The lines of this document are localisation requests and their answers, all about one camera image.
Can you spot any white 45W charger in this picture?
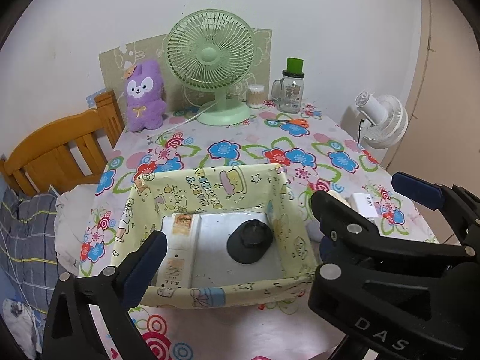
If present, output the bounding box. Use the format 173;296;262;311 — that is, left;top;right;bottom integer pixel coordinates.
347;193;378;223

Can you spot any lavender oval soap-like object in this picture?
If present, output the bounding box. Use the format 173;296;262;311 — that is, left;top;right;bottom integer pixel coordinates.
306;219;325;243

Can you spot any round cream compact mirror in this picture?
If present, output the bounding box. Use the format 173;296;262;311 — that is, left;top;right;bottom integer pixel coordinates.
328;190;351;207

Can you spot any blue plaid bedding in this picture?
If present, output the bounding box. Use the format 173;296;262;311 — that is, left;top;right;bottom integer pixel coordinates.
1;180;62;358

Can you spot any white rectangular box orange label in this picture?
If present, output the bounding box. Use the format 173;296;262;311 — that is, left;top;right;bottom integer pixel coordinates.
156;214;201;297

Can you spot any floral tablecloth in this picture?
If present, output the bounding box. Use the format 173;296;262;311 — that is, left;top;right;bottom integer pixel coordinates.
55;102;436;359

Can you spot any yellow cartoon fabric storage box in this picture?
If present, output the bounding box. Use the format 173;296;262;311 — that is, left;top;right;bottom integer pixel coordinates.
110;164;317;309

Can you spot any white clip fan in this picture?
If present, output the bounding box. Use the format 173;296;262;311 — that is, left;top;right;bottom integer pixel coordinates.
355;91;408;150

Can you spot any wooden bed headboard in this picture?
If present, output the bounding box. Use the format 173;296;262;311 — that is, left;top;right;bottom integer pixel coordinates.
1;90;125;197

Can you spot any glass mason jar green lid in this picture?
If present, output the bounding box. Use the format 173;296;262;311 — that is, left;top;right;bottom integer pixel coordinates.
272;58;304;114

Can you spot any purple plush bunny toy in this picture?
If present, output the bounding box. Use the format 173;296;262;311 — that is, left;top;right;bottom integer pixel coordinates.
123;59;167;132

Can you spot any cotton swab container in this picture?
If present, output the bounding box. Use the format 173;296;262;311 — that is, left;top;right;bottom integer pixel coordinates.
247;84;266;108

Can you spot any green desk fan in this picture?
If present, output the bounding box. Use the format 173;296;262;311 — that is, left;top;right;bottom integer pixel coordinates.
164;9;256;127

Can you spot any black round suction mount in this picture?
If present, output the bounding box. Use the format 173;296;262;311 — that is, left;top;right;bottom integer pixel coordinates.
226;219;273;265

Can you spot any white fan power cable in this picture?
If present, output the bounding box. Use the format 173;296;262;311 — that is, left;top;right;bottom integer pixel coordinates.
158;100;219;136

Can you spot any beige cartoon wall sheet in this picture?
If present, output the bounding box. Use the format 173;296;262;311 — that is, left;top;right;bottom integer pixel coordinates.
98;28;272;116

